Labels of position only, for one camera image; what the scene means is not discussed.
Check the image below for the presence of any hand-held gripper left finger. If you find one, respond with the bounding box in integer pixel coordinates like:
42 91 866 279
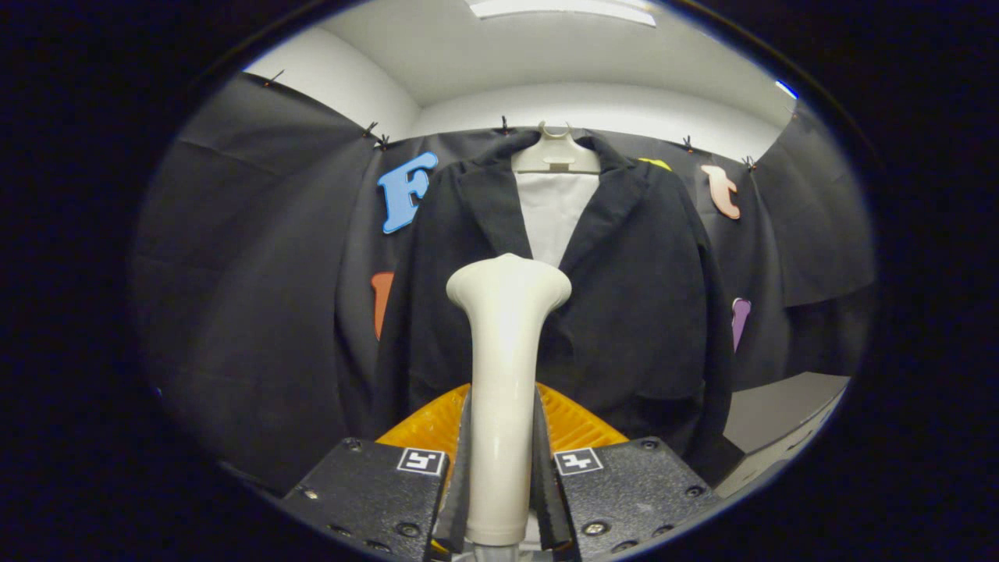
279 382 471 562

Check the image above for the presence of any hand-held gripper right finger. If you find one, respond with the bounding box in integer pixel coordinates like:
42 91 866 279
535 382 719 562

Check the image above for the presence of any white garment steamer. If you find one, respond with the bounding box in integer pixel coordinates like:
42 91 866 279
446 252 573 562

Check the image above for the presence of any black blazer jacket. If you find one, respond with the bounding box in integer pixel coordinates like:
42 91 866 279
371 129 734 477

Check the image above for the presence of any white shirt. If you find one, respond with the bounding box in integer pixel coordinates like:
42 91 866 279
515 170 600 270

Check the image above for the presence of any white clothes hanger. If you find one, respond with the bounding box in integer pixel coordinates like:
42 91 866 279
511 121 602 175

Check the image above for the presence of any grey cabinet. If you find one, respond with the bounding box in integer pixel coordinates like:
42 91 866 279
714 372 850 499

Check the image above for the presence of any black backdrop cloth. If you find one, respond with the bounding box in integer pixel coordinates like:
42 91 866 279
133 70 875 496

